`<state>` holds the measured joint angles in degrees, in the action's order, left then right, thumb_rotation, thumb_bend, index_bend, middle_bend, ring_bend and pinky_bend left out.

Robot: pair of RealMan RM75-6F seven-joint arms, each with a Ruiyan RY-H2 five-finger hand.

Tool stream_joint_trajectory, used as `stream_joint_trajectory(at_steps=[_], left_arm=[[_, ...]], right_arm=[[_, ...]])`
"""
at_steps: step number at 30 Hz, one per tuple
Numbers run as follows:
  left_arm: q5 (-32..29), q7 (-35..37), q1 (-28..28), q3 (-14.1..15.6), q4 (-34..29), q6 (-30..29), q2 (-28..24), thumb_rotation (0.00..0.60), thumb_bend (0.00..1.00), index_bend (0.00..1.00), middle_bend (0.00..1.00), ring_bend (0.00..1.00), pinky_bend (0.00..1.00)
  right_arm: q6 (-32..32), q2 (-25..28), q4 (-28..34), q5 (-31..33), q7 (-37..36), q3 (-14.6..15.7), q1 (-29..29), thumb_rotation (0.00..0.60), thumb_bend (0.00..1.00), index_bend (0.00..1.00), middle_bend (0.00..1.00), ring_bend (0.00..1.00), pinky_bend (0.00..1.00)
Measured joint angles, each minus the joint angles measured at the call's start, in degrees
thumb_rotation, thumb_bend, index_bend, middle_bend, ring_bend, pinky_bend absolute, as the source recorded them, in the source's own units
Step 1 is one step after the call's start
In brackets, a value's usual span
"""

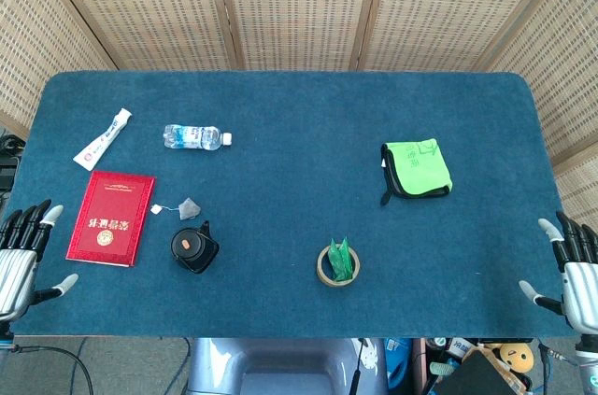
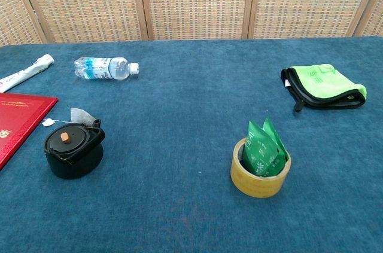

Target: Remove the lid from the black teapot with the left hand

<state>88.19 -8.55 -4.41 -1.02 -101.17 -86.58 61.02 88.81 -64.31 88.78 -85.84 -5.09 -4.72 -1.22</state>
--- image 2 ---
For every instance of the black round lid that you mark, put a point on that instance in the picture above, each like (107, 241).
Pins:
(60, 145)

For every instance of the black teapot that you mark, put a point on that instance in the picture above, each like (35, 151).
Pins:
(76, 170)

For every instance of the blue table carpet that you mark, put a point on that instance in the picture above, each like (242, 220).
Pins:
(179, 115)

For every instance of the green tea packet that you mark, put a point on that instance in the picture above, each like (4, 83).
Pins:
(271, 127)
(258, 151)

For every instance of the clear plastic water bottle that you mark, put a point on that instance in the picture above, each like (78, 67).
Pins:
(101, 68)

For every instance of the yellow tape roll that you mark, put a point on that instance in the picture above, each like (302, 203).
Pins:
(254, 187)

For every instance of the woven bamboo folding screen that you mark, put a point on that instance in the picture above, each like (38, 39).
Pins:
(191, 1)

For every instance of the green microfiber cloth black trim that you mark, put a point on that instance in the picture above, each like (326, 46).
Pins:
(326, 81)

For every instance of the white toothpaste tube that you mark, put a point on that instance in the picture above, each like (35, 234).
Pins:
(30, 70)

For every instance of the red certificate book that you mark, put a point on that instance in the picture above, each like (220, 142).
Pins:
(18, 121)

